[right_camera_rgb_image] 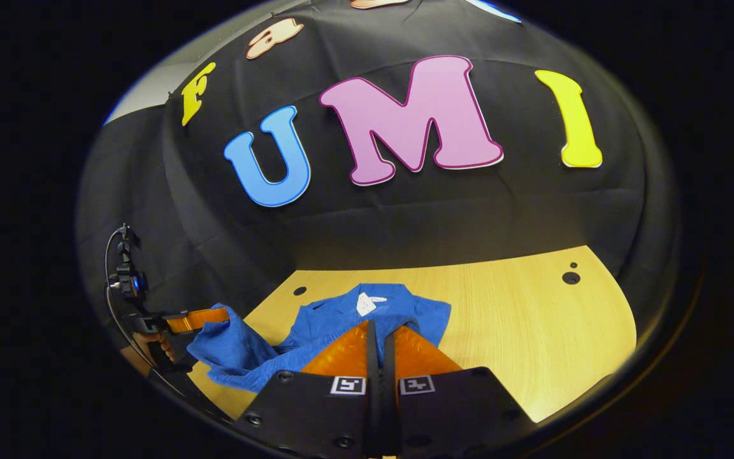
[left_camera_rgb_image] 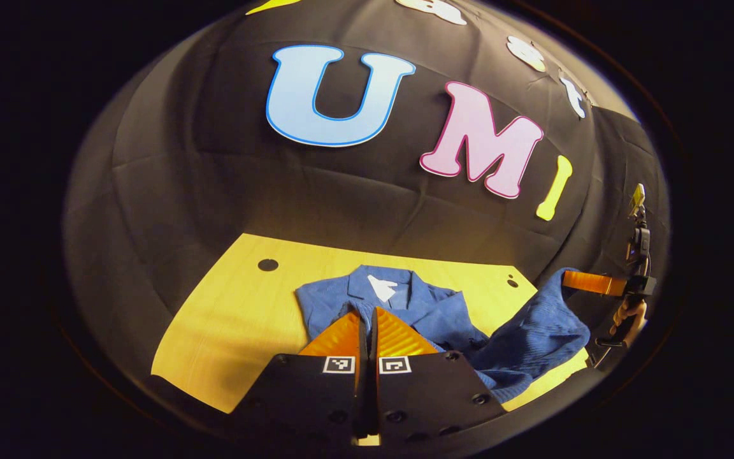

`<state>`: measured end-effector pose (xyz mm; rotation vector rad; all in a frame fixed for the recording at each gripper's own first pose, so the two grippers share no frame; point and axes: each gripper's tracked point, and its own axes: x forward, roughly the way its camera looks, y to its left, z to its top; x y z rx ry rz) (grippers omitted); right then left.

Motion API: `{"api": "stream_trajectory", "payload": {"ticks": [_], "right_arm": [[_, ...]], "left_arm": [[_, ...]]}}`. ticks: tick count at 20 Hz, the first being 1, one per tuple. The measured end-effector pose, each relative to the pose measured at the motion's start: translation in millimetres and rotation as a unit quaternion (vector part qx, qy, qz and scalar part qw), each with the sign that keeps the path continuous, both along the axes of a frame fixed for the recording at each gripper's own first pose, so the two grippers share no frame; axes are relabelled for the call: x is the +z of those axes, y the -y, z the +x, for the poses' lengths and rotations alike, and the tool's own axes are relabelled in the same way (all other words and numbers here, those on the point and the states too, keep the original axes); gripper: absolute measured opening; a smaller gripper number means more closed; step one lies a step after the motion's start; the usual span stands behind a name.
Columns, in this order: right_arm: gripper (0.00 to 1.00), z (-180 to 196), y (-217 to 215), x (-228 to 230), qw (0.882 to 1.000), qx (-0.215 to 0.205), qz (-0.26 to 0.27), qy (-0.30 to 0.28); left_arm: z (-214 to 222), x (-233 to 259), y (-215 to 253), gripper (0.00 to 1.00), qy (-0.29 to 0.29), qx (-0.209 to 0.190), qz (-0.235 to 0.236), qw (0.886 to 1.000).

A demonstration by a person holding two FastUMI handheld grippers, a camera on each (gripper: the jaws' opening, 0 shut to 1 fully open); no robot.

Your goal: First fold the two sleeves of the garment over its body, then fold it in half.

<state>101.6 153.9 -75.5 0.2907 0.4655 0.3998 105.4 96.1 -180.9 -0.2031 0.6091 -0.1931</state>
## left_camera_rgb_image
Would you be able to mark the blue button shirt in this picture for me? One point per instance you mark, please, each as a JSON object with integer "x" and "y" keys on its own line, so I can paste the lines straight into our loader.
{"x": 532, "y": 338}

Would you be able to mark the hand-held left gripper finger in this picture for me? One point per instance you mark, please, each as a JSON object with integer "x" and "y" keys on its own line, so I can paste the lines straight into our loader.
{"x": 362, "y": 338}
{"x": 373, "y": 338}

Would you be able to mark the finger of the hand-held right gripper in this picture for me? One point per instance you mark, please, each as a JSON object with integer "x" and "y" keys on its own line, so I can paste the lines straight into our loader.
{"x": 593, "y": 282}

